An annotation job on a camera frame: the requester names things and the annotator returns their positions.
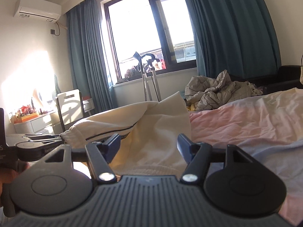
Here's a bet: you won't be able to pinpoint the white wall air conditioner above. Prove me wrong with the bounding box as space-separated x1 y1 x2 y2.
14 0 62 23

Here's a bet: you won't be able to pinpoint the dark framed window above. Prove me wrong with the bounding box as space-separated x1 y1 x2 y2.
104 0 196 82

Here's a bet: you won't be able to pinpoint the left teal curtain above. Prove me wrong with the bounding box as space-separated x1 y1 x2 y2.
67 0 117 113

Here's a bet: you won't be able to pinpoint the crumpled grey beige quilt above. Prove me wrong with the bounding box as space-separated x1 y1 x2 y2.
184 70 263 112

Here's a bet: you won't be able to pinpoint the cream white sweatpants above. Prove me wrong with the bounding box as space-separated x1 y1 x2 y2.
60 92 191 177

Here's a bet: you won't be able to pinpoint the black sofa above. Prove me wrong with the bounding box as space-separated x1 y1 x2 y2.
230 65 302 95

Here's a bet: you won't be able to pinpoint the orange tray with trinkets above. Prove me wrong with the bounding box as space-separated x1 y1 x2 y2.
10 105 39 124

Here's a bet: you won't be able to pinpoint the white black chair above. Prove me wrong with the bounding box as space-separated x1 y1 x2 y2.
55 89 85 132

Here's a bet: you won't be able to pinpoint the white drawer desk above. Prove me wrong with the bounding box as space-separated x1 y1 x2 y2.
14 98 94 134

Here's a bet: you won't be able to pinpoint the teal curtain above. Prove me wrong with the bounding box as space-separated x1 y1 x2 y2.
185 0 281 79
67 0 117 113

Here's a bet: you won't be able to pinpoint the right teal curtain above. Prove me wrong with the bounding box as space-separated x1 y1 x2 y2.
185 0 281 79

